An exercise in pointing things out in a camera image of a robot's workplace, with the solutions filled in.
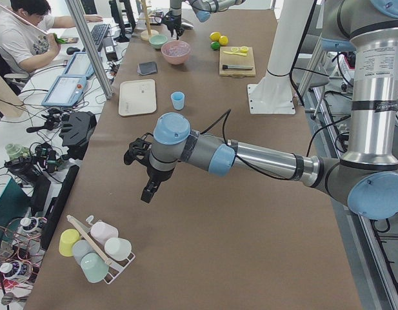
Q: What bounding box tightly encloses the green lime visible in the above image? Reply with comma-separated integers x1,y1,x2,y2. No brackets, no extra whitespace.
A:
210,41,220,50

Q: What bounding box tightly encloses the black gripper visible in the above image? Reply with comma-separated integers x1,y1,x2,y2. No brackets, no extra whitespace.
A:
161,11,184,40
123,137,174,203

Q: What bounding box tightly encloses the blue teach pendant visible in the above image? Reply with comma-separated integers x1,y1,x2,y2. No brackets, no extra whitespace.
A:
41,74,87,107
63,52,94,79

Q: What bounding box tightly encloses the grey folded cloth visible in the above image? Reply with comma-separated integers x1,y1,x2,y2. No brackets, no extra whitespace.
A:
137,61,158,76

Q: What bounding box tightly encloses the wooden cup tree stand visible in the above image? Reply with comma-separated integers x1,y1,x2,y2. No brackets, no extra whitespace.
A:
136,0,159,41

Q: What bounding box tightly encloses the white cup on rack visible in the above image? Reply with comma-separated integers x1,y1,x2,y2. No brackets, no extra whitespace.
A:
104,237,132,261

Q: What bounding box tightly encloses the seated person white shirt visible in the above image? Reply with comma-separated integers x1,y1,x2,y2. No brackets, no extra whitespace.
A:
0,0,104,77

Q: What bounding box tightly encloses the mint green bowl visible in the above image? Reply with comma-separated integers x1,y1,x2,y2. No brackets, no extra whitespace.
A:
149,34,168,50

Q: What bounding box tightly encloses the grey cup on rack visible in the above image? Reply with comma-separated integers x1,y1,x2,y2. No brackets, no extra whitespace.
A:
72,240,94,265

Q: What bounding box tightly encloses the pink bowl of ice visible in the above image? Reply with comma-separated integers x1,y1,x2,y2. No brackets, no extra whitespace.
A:
161,40,191,65

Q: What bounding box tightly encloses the white camera pillar base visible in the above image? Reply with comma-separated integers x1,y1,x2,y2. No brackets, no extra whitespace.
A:
248,0,316,114

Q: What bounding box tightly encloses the steel muddler black tip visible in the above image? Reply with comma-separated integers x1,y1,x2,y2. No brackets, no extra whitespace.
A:
222,65,254,70

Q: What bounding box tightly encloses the aluminium frame post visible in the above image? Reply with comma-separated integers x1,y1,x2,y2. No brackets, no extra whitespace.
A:
65,0,113,99

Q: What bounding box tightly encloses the pink cup on rack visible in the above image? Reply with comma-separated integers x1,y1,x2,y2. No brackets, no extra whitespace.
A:
90,221,119,245

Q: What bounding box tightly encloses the metal ice scoop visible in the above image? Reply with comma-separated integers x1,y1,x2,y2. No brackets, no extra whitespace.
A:
181,18,194,30

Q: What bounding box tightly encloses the black keyboard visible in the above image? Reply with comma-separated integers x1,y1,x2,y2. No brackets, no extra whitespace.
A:
90,24,110,52

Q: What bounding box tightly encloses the yellow plastic knife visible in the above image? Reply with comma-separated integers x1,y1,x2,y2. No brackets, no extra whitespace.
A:
222,50,248,57

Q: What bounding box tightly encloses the light blue plastic cup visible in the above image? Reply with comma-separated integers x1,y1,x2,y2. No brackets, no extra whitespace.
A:
170,91,185,110

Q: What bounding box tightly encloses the yellow cup on rack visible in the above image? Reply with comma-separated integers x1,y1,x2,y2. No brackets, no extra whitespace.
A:
59,229,81,257

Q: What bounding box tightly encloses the yellow lemon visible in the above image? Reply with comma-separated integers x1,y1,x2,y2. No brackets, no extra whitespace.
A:
209,32,221,42
218,36,229,46

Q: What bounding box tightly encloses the cream rabbit tray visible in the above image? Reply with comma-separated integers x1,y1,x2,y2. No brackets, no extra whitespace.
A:
118,79,157,117

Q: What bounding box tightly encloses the white wire cup rack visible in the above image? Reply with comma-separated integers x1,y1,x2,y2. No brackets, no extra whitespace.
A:
66,215,135,284

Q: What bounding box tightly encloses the mint cup on rack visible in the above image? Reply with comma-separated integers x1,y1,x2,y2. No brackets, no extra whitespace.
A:
80,253,108,283

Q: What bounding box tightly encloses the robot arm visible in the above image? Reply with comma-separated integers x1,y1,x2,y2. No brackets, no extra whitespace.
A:
124,1,398,220
161,0,245,39

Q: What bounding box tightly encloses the wooden cutting board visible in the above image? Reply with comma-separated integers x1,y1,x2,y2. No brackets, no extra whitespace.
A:
219,46,256,78

